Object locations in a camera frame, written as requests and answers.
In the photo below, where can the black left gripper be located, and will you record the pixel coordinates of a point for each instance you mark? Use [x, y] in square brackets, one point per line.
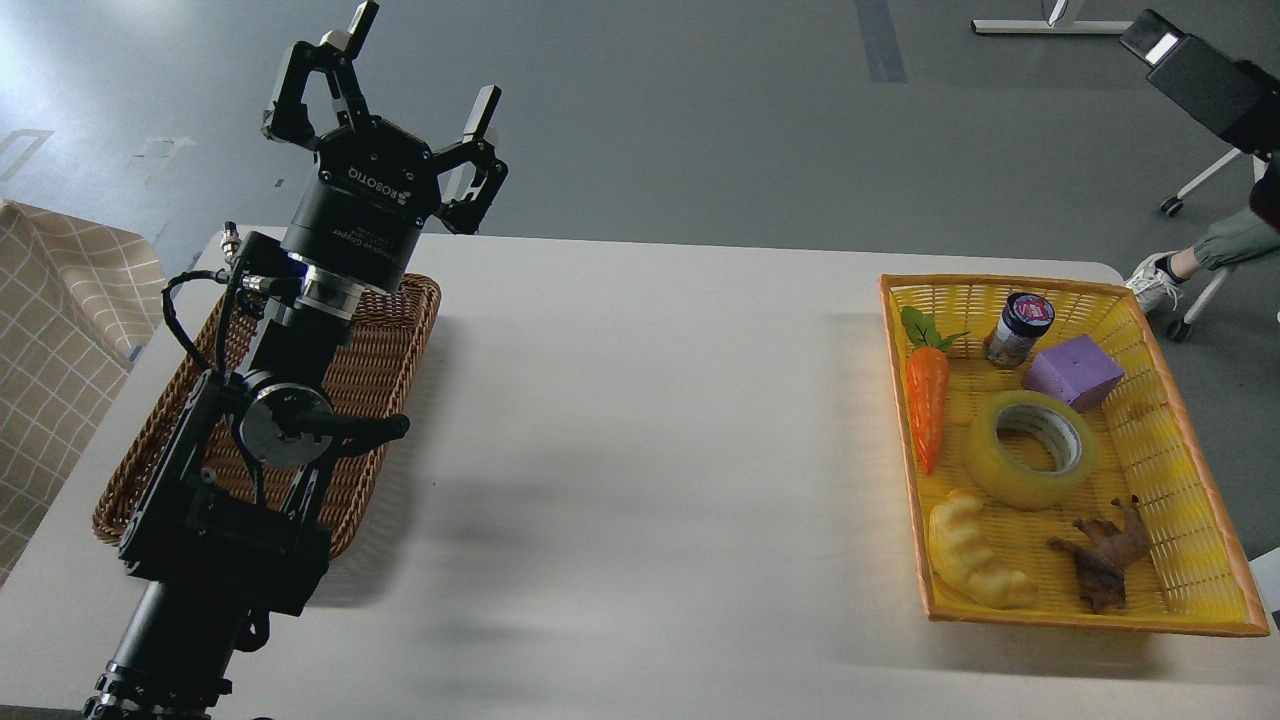
[360, 205]

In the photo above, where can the yellow tape roll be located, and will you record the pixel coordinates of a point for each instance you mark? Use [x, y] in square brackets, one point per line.
[1029, 450]

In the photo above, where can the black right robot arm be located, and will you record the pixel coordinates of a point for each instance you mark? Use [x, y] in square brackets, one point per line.
[1235, 100]

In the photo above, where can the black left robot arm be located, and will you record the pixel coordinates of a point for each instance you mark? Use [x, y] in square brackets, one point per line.
[227, 531]

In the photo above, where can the brown wicker basket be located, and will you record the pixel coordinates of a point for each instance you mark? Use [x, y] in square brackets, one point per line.
[371, 376]

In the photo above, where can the beige checkered cloth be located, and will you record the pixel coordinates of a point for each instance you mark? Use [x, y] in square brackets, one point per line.
[79, 300]

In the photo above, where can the orange toy carrot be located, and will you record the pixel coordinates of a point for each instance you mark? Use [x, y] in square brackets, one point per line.
[926, 375]

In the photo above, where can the small dark jar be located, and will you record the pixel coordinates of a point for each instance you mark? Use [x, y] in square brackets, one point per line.
[1024, 319]

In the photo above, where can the white stand base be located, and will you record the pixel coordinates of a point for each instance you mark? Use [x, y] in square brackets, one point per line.
[1059, 18]

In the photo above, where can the yellow toy croissant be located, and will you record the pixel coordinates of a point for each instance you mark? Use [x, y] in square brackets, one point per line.
[967, 562]

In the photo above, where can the purple foam block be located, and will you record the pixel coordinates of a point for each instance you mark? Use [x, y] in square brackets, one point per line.
[1077, 372]

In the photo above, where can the brown toy animal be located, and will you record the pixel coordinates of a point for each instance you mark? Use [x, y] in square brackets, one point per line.
[1100, 569]

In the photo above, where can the person in grey clothes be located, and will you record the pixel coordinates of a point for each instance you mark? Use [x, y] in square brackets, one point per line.
[1251, 234]

